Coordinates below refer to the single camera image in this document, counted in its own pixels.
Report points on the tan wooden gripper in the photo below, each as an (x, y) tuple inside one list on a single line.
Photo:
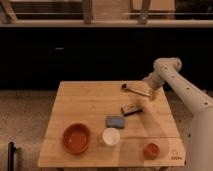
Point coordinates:
[(153, 94)]

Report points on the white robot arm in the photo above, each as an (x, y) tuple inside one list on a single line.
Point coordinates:
[(199, 151)]

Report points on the wooden block eraser brush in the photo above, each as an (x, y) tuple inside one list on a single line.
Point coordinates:
[(130, 109)]

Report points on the red bowl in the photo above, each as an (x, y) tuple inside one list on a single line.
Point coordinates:
[(76, 138)]

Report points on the blue sponge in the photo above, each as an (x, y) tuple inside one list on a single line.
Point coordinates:
[(115, 122)]

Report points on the small red cup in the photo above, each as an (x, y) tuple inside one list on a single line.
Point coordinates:
[(151, 151)]

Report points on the white cup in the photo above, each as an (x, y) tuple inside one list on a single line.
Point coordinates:
[(111, 136)]

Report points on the wooden folding table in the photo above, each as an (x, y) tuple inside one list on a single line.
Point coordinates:
[(101, 124)]

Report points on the black object at floor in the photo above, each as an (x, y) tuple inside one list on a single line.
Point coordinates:
[(11, 152)]

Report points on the wooden railing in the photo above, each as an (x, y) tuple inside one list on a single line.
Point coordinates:
[(106, 13)]

